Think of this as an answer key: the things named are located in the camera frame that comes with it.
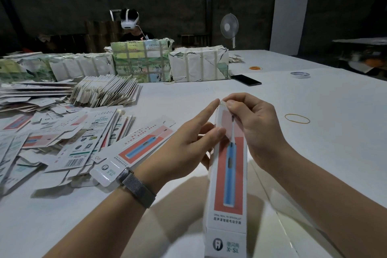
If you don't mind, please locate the person's left hand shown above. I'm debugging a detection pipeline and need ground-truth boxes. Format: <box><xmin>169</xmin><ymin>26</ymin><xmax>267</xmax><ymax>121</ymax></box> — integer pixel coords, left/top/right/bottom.
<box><xmin>134</xmin><ymin>99</ymin><xmax>227</xmax><ymax>194</ymax></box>

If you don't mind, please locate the person's right hand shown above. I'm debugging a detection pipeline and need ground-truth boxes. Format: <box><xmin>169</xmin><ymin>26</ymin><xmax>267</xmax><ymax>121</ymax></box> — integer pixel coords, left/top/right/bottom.
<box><xmin>223</xmin><ymin>92</ymin><xmax>290</xmax><ymax>171</ymax></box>

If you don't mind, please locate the white toothbrush carton box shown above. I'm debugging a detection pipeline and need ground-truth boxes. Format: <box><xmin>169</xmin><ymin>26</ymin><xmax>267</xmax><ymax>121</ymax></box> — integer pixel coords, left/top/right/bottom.
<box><xmin>202</xmin><ymin>100</ymin><xmax>249</xmax><ymax>258</ymax></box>

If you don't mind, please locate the fanned stack of white cartons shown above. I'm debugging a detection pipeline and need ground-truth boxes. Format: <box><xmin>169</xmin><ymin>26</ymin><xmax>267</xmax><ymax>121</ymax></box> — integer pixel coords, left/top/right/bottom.
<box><xmin>69</xmin><ymin>75</ymin><xmax>141</xmax><ymax>108</ymax></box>

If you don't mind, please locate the pile of cartons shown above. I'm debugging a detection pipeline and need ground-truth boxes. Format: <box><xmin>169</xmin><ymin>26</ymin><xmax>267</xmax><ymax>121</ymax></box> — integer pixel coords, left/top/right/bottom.
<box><xmin>0</xmin><ymin>79</ymin><xmax>176</xmax><ymax>198</ymax></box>

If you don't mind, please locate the person's left forearm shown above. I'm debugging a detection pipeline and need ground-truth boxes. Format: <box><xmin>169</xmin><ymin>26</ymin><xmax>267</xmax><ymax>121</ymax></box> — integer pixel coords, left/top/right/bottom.
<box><xmin>45</xmin><ymin>185</ymin><xmax>149</xmax><ymax>258</ymax></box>

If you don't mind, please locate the person's right forearm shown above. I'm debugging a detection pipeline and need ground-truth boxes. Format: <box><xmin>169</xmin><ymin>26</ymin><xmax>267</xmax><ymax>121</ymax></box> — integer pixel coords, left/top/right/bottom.
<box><xmin>266</xmin><ymin>143</ymin><xmax>387</xmax><ymax>258</ymax></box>

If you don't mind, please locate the thin tan rubber band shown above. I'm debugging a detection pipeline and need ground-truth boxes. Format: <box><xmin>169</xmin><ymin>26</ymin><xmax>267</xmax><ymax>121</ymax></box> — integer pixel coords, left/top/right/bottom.
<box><xmin>285</xmin><ymin>113</ymin><xmax>311</xmax><ymax>124</ymax></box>

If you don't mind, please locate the black smartphone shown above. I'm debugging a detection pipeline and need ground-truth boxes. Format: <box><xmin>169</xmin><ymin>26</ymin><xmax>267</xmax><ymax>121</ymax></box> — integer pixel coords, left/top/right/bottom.
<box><xmin>230</xmin><ymin>74</ymin><xmax>262</xmax><ymax>87</ymax></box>

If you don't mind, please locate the grey band wristwatch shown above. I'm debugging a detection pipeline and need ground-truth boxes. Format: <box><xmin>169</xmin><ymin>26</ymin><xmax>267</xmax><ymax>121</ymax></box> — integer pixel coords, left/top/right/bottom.
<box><xmin>116</xmin><ymin>168</ymin><xmax>157</xmax><ymax>209</ymax></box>

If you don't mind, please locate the green printed wrapped bundle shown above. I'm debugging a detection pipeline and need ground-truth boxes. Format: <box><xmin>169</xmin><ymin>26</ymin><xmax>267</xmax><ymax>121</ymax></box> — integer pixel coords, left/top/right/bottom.
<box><xmin>110</xmin><ymin>37</ymin><xmax>174</xmax><ymax>83</ymax></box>

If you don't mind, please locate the white standing fan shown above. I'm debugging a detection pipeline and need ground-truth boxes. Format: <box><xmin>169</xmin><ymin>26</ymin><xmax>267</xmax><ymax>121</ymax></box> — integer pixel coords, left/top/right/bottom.
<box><xmin>220</xmin><ymin>13</ymin><xmax>240</xmax><ymax>49</ymax></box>

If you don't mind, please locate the dark wooden chair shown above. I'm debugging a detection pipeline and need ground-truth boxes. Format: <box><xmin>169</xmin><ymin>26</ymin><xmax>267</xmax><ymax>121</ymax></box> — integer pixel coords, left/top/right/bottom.
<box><xmin>179</xmin><ymin>34</ymin><xmax>209</xmax><ymax>48</ymax></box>

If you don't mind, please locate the white board panel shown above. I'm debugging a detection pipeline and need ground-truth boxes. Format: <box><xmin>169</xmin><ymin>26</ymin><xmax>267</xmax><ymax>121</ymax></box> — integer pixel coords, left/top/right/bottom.
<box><xmin>269</xmin><ymin>0</ymin><xmax>311</xmax><ymax>56</ymax></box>

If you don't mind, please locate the cluttered side table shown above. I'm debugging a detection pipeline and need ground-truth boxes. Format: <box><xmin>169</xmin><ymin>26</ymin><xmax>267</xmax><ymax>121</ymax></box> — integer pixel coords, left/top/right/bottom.
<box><xmin>333</xmin><ymin>37</ymin><xmax>387</xmax><ymax>77</ymax></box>

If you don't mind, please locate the stack of brown cartons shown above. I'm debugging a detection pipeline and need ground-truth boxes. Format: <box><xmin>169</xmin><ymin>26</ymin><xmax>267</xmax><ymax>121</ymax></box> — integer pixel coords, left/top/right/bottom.
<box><xmin>85</xmin><ymin>21</ymin><xmax>119</xmax><ymax>53</ymax></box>

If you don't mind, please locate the row of white wrapped bundles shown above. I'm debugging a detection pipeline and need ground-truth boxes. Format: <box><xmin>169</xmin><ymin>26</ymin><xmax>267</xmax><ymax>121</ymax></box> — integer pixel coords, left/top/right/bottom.
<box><xmin>0</xmin><ymin>52</ymin><xmax>116</xmax><ymax>83</ymax></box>

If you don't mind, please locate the white strapped wrapped bundle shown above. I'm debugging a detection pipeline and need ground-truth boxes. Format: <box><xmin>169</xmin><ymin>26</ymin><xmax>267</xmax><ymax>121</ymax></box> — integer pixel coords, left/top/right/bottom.
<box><xmin>169</xmin><ymin>46</ymin><xmax>231</xmax><ymax>83</ymax></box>

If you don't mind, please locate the white head-mounted camera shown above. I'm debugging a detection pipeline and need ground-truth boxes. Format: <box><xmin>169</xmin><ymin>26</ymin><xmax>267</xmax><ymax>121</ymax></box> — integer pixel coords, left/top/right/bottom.
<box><xmin>109</xmin><ymin>8</ymin><xmax>140</xmax><ymax>31</ymax></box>

